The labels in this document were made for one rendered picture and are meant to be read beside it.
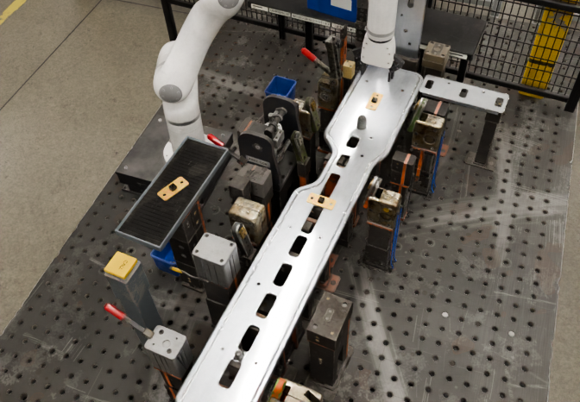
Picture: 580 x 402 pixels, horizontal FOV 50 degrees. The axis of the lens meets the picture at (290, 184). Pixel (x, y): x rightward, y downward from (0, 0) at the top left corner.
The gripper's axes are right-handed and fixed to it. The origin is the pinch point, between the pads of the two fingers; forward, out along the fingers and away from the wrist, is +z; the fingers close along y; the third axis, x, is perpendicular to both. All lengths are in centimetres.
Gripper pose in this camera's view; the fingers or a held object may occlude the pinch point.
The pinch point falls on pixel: (376, 73)
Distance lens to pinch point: 208.6
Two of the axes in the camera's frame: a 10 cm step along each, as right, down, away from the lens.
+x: 4.2, -7.1, 5.7
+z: 0.4, 6.4, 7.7
